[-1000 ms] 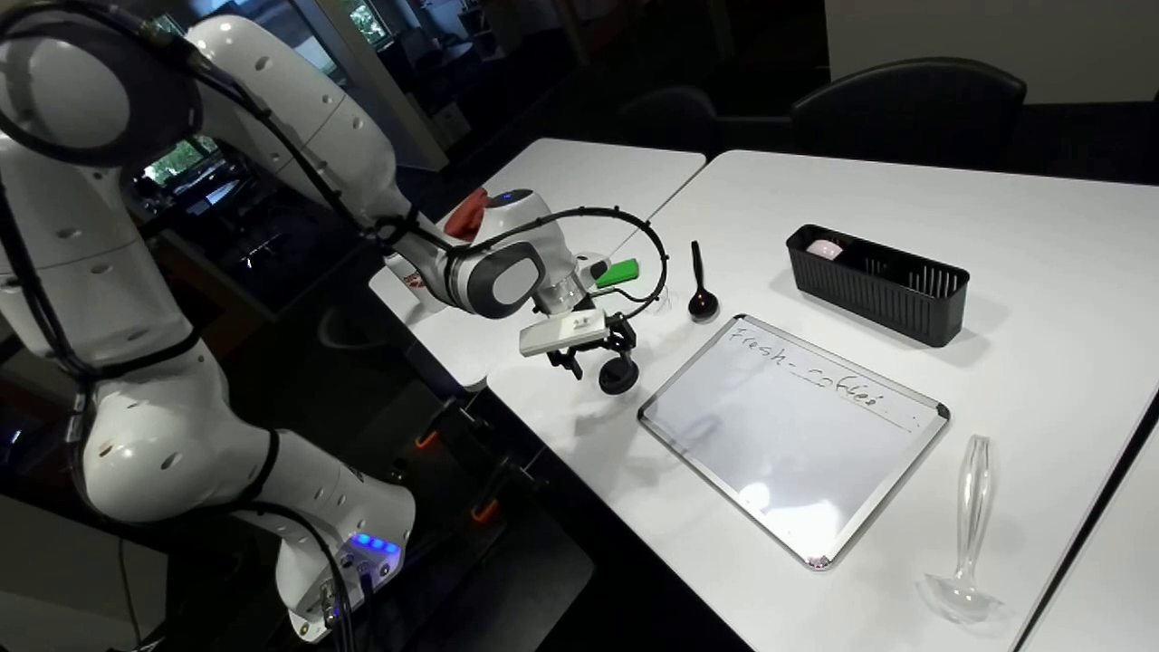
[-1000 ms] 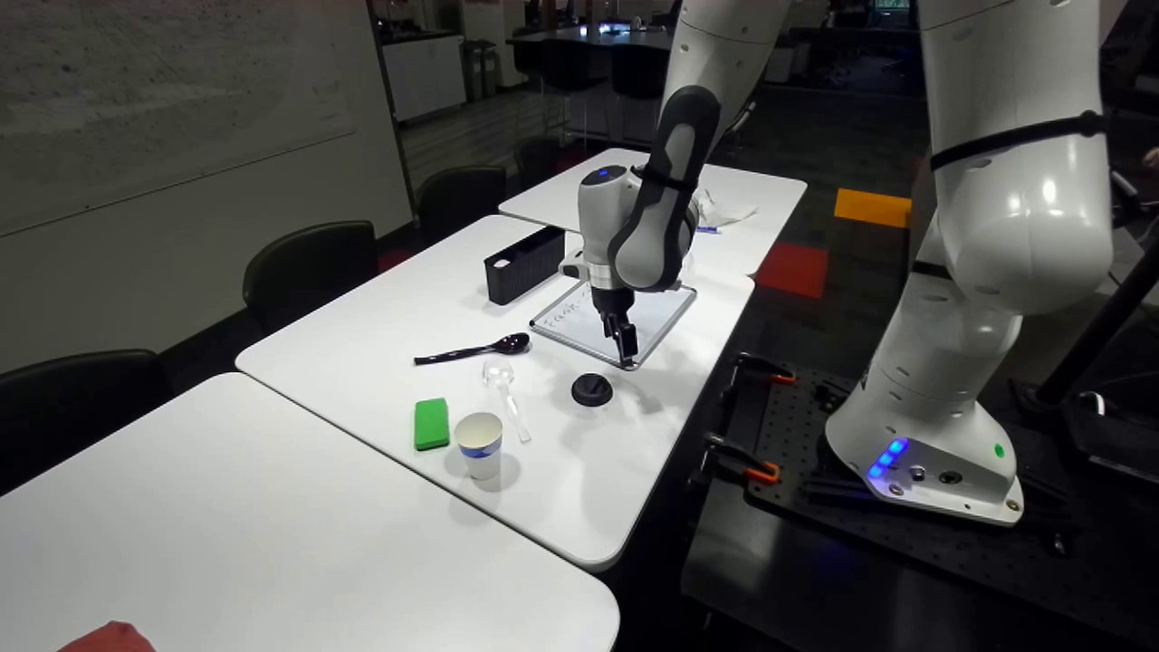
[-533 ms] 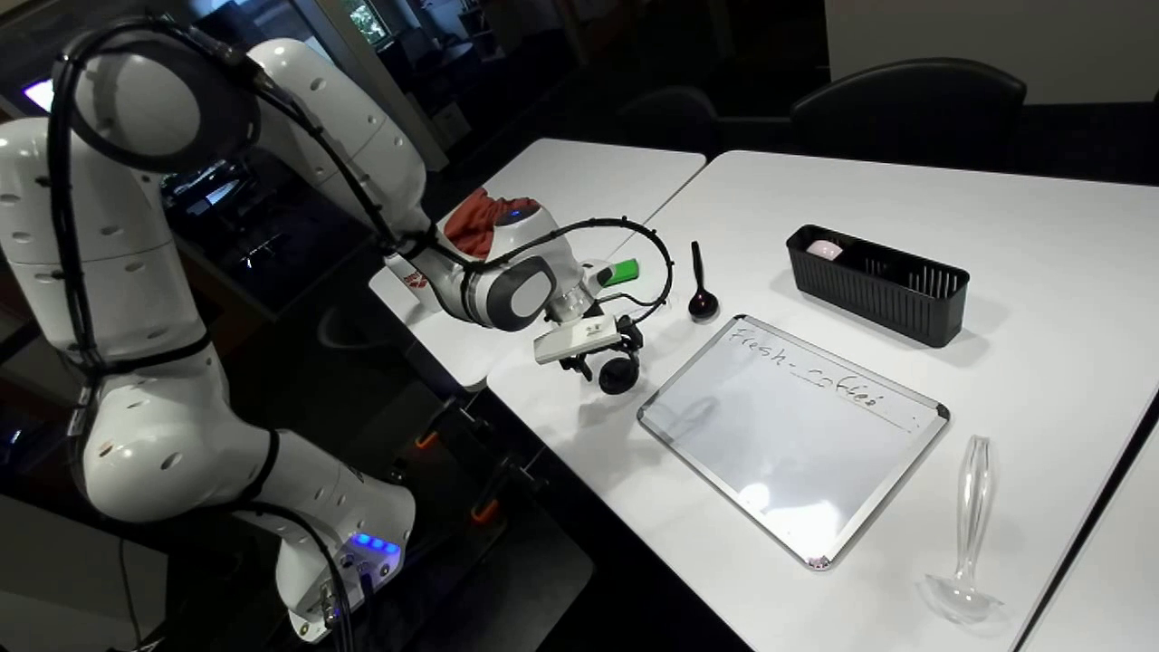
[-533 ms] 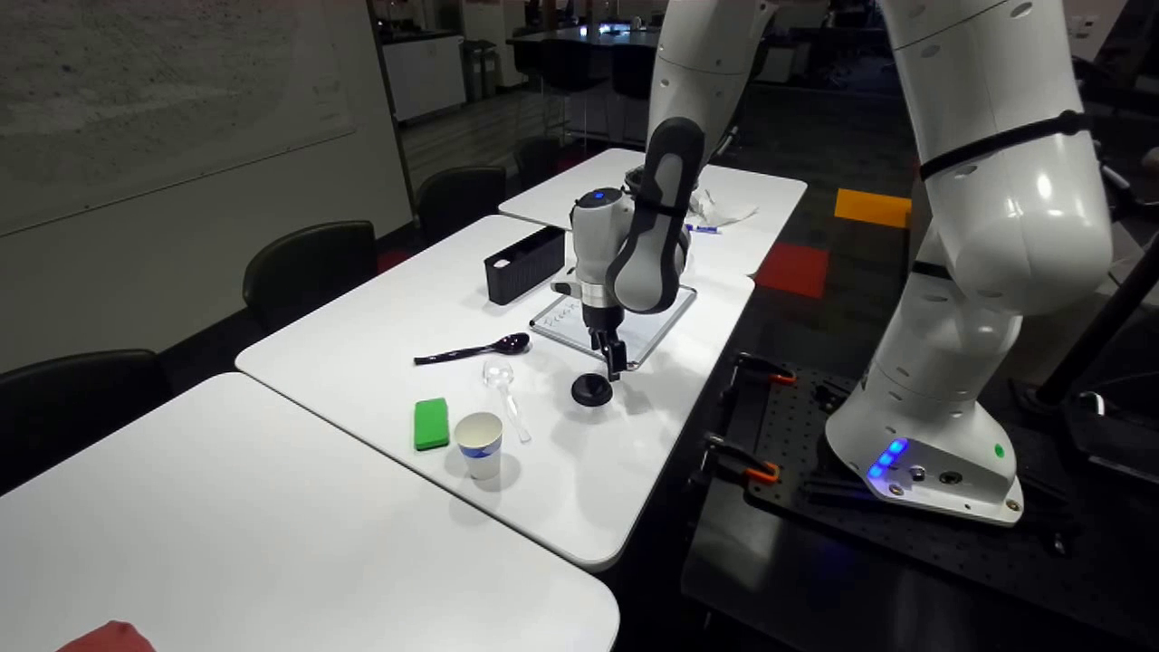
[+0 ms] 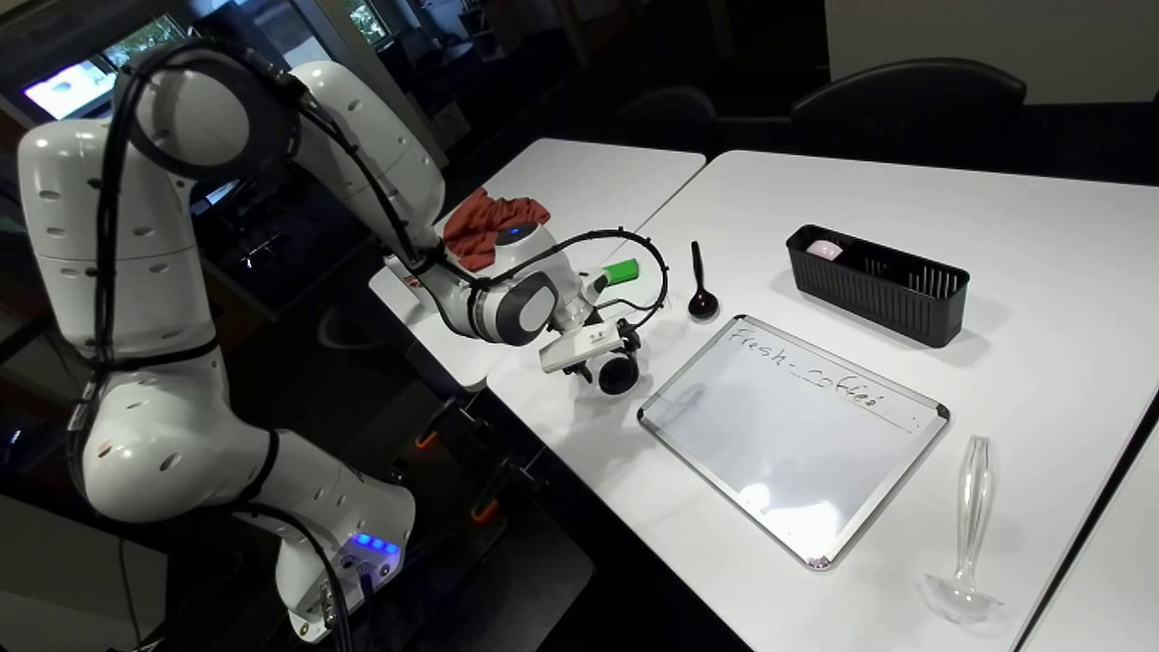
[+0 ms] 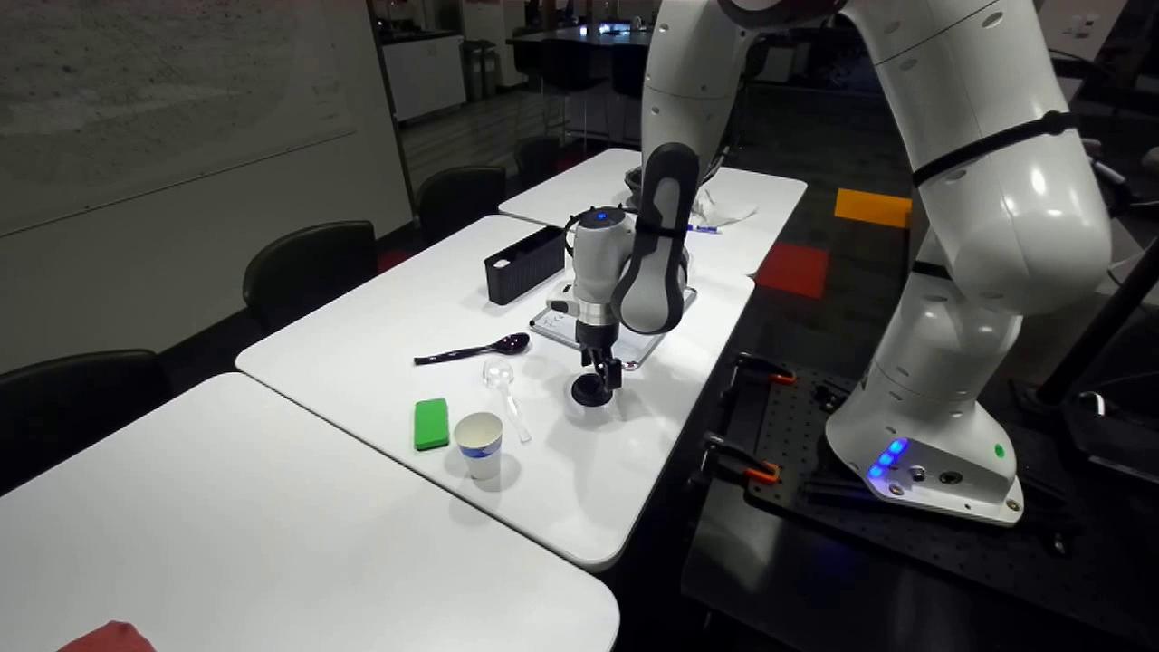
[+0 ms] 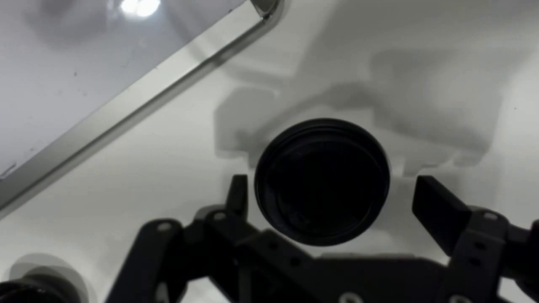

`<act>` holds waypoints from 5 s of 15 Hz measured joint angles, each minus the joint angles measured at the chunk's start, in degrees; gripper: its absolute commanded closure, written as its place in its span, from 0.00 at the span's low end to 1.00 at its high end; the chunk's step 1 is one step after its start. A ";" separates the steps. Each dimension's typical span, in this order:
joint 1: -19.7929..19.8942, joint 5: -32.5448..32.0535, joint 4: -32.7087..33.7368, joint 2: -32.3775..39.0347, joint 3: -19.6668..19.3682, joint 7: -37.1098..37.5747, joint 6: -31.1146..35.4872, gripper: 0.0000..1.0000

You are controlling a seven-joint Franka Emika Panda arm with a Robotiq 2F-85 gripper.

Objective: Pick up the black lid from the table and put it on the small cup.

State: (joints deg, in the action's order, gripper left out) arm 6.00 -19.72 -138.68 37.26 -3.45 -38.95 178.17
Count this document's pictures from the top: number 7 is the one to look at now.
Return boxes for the black round lid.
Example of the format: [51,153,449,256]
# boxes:
[253,116,393,247]

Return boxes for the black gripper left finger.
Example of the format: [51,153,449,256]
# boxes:
[107,173,267,303]

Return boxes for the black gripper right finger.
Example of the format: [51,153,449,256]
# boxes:
[412,175,539,303]

